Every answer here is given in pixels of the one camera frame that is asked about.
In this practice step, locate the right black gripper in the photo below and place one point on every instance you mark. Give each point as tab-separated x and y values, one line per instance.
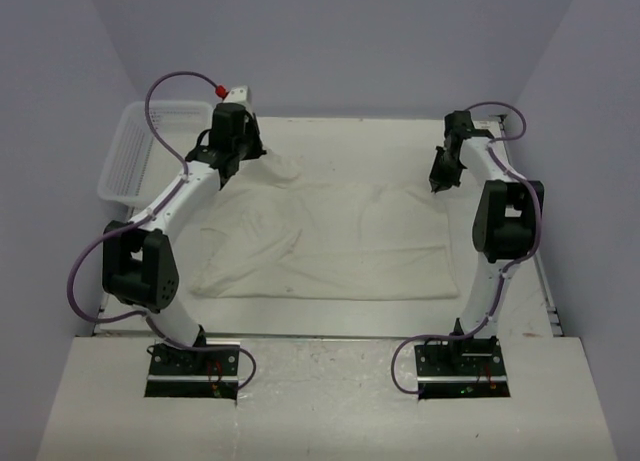
439	180

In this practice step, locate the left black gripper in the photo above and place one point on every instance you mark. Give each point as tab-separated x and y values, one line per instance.
250	123

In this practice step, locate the cream white t shirt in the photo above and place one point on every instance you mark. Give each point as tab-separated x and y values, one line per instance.
273	232

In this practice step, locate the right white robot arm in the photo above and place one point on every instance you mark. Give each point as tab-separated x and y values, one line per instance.
506	230

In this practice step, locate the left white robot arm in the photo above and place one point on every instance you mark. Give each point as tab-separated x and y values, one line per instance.
138	265

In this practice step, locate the white plastic basket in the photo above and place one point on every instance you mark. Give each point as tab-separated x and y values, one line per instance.
138	168

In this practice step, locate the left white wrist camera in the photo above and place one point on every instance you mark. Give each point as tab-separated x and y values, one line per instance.
238	95

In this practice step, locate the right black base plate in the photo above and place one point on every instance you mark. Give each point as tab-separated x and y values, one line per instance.
467	369

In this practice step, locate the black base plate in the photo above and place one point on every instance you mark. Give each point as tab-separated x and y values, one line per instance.
467	369
175	373

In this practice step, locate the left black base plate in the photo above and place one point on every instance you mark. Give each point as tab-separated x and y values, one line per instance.
175	373

